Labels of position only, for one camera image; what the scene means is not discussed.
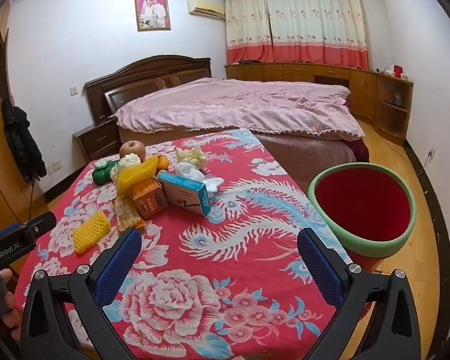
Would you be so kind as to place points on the clear white plastic bag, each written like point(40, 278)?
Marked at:
point(125, 161)

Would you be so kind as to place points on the black jacket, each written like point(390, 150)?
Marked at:
point(22, 142)

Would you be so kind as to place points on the green clover-shaped toy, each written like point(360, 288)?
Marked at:
point(103, 174)

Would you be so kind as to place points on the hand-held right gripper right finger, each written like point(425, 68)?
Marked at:
point(318, 266)

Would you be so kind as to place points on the pink bedspread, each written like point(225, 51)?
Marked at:
point(240, 108)

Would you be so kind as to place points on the person's left hand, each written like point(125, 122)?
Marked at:
point(12, 320)

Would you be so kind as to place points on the red bin with green rim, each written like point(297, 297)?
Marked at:
point(363, 206)

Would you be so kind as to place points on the long wooden window cabinet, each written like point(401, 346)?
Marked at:
point(296, 72)

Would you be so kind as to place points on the white wall socket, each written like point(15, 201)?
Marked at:
point(56, 165)

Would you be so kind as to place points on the framed wedding photo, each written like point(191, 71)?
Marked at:
point(152, 12)

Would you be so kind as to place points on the pale yellow wrapper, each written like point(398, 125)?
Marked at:
point(190, 157)

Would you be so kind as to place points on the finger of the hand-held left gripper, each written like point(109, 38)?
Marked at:
point(41, 223)

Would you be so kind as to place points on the yellow snack packet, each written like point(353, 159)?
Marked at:
point(125, 215)

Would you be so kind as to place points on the small red box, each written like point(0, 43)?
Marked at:
point(397, 71)

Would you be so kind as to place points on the cream and red curtain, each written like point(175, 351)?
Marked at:
point(247, 22)
point(318, 22)

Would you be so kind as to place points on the white air conditioner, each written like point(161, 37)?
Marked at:
point(206, 9)

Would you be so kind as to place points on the orange plastic bag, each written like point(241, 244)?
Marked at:
point(162, 162)

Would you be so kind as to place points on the red floral tablecloth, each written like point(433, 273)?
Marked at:
point(217, 270)

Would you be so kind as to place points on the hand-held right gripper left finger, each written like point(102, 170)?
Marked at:
point(118, 266)

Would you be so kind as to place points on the orange cardboard box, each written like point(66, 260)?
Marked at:
point(150, 200)

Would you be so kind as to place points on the brown bed sheet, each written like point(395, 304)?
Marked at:
point(307, 153)

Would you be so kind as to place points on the teal cardboard box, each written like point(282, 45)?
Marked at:
point(183, 195)

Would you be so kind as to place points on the dark wooden bed headboard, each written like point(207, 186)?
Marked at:
point(150, 71)

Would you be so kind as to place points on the large yellow foam net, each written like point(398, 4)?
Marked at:
point(133, 176)

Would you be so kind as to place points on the wooden corner shelf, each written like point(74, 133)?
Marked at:
point(388, 120)

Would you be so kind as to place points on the small yellow foam net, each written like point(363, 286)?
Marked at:
point(90, 232)

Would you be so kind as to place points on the white tissue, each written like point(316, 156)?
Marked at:
point(191, 176)

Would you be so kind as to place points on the glass jar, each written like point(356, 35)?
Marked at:
point(398, 100)

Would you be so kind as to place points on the red apple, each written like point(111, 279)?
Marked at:
point(133, 149)

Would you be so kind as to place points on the small white box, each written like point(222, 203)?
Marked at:
point(387, 71)

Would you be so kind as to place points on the dark wooden nightstand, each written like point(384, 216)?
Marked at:
point(97, 140)

